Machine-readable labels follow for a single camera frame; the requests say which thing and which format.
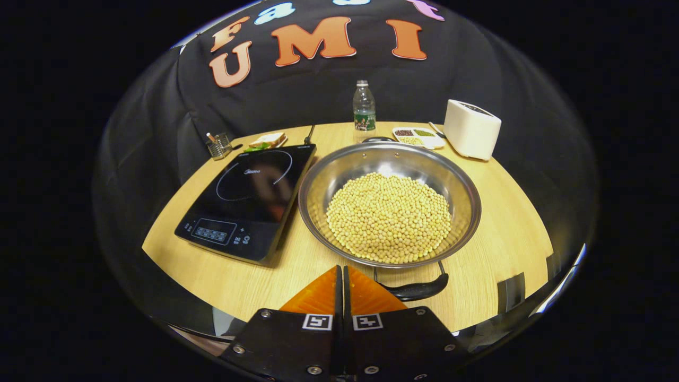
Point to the black induction cooktop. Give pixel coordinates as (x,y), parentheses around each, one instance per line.
(249,196)

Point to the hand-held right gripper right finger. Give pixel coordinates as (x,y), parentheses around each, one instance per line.
(395,339)

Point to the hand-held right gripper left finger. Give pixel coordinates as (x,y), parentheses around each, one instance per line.
(297,339)

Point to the white spoon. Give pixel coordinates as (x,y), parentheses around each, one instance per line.
(436,129)

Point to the small clear square holder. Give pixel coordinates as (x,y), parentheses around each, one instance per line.
(219,147)

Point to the clear plastic water bottle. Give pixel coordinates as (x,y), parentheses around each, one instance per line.
(364,109)

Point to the sandwich on white plate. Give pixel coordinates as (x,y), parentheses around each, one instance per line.
(268,140)

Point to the white toaster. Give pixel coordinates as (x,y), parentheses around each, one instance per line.
(469,130)

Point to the pile of soybeans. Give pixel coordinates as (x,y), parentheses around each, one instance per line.
(390,217)

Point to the white divided bean dish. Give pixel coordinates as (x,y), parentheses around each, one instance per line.
(419,137)

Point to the black backdrop cloth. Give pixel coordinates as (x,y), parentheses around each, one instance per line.
(297,90)

